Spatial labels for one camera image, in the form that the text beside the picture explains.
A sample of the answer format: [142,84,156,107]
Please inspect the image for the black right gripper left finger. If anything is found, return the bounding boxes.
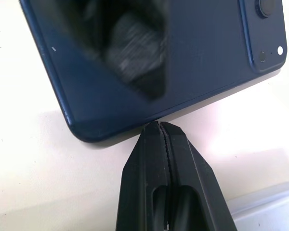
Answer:
[115,121,171,231]

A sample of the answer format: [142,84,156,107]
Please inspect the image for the white phone box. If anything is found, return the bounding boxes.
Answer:
[227,180,289,231]

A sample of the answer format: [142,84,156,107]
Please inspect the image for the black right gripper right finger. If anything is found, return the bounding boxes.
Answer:
[159,121,239,231]

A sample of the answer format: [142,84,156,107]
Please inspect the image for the dark blue smartphone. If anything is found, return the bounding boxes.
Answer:
[18,0,288,144]

